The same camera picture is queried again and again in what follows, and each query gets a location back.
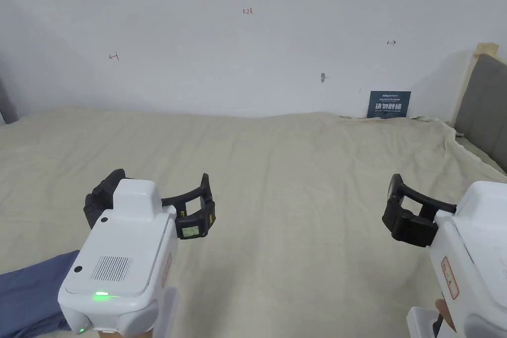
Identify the dark blue garment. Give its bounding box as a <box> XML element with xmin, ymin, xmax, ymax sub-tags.
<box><xmin>0</xmin><ymin>250</ymin><xmax>81</xmax><ymax>333</ymax></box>

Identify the grey padded headboard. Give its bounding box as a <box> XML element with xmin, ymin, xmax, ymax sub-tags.
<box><xmin>451</xmin><ymin>43</ymin><xmax>507</xmax><ymax>176</ymax></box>

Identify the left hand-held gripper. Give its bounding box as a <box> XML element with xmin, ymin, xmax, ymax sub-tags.
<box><xmin>58</xmin><ymin>169</ymin><xmax>216</xmax><ymax>335</ymax></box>

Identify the dark blue wall sign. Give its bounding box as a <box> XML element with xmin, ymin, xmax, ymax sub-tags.
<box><xmin>366</xmin><ymin>91</ymin><xmax>412</xmax><ymax>119</ymax></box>

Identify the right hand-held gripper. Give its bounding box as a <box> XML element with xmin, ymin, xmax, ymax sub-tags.
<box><xmin>382</xmin><ymin>173</ymin><xmax>507</xmax><ymax>338</ymax></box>

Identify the bed with beige sheet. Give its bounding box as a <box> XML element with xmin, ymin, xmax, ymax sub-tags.
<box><xmin>0</xmin><ymin>107</ymin><xmax>507</xmax><ymax>338</ymax></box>

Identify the person's left hand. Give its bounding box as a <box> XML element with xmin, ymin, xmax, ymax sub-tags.
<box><xmin>98</xmin><ymin>330</ymin><xmax>156</xmax><ymax>338</ymax></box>

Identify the person's right hand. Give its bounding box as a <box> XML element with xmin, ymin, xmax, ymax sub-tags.
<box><xmin>435</xmin><ymin>297</ymin><xmax>456</xmax><ymax>333</ymax></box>

